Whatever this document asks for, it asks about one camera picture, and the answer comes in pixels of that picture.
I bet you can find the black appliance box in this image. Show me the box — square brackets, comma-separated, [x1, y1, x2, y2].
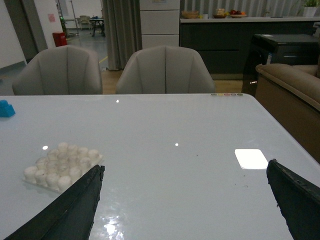
[241, 34, 320, 96]

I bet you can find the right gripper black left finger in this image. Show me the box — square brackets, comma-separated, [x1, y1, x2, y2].
[6, 165, 105, 240]

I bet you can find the wicker basket on counter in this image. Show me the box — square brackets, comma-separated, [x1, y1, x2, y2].
[181, 10, 199, 19]

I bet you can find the bread bowl on counter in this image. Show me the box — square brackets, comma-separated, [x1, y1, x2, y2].
[213, 8, 228, 19]

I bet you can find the blue toy block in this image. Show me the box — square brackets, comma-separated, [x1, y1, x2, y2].
[0, 99, 16, 118]

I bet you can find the beige sofa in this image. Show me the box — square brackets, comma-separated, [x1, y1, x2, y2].
[255, 63, 320, 161]

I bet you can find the white drawer cabinet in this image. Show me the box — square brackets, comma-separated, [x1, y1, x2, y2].
[139, 0, 180, 49]

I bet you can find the red fire extinguisher box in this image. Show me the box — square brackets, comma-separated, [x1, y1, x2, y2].
[52, 31, 67, 47]

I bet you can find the fruit plate on counter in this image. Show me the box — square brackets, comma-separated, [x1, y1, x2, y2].
[228, 9, 247, 18]

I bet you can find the grey armchair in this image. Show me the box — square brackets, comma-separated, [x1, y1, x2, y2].
[12, 45, 103, 96]
[115, 45, 216, 95]

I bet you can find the white studded base plate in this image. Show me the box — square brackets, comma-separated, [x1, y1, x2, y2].
[22, 142, 103, 193]

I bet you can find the left grey armchair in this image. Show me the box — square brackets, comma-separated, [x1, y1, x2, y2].
[12, 45, 103, 96]

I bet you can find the grey curtain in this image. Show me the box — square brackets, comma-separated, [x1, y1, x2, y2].
[102, 0, 142, 71]

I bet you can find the dark kitchen counter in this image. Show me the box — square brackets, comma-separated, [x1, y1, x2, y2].
[179, 16, 320, 75]

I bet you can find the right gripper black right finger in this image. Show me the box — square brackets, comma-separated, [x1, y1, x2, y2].
[266, 159, 320, 240]

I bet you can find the potted plant white pot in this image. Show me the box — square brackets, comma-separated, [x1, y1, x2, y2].
[302, 0, 320, 18]

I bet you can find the right grey armchair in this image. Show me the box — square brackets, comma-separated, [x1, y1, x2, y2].
[115, 45, 216, 95]

